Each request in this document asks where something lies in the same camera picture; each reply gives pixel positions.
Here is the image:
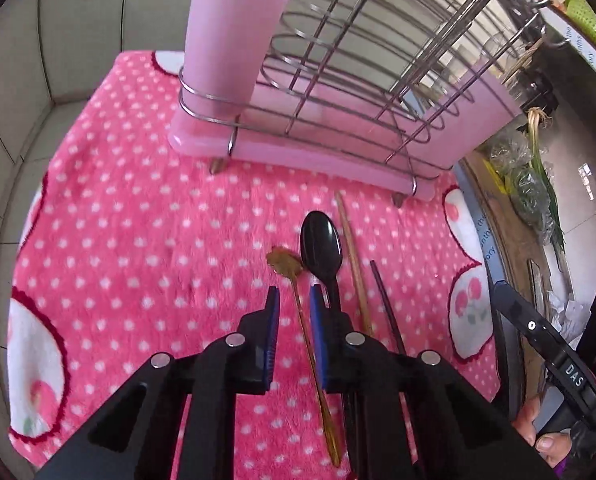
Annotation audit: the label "pink polka dot blanket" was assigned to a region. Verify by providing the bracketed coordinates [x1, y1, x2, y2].
[5, 50, 503, 480]

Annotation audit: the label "green plastic colander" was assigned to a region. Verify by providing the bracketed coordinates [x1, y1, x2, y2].
[562, 0, 596, 63]

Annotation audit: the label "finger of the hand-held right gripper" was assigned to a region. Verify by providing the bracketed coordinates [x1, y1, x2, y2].
[492, 281, 567, 363]

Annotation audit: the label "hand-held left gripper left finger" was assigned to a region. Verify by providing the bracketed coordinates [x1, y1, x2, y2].
[35, 286, 281, 480]

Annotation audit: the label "pink drip tray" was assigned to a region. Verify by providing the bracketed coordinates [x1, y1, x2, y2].
[168, 87, 478, 203]

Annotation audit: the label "light wooden chopstick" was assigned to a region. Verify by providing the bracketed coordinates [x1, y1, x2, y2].
[334, 191, 375, 337]

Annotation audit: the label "pink utensil holder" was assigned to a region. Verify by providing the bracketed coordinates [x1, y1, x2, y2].
[184, 0, 309, 117]

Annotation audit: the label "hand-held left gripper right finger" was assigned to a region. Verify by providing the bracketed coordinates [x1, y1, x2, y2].
[309, 284, 553, 480]

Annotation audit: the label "dark brown chopstick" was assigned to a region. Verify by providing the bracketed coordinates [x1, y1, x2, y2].
[369, 260, 407, 356]

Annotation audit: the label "gold spoon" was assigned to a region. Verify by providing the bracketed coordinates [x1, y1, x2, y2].
[266, 246, 343, 467]

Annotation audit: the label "white tissue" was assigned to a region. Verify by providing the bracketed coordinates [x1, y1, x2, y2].
[548, 292, 591, 342]

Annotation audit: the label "pink cylindrical utensil cup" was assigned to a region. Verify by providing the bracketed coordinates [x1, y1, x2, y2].
[430, 57, 524, 181]

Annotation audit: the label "black spoon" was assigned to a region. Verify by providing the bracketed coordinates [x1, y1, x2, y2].
[300, 211, 346, 312]

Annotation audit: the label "wire utensil rack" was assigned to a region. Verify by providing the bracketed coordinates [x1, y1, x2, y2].
[178, 0, 558, 209]

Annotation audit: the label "green onions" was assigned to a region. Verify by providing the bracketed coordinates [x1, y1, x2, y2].
[525, 107, 566, 252]

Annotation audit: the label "plastic bag of greens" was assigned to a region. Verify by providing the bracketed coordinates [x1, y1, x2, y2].
[482, 139, 558, 232]

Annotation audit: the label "person's right hand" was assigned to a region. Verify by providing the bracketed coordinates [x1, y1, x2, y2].
[512, 394, 574, 467]

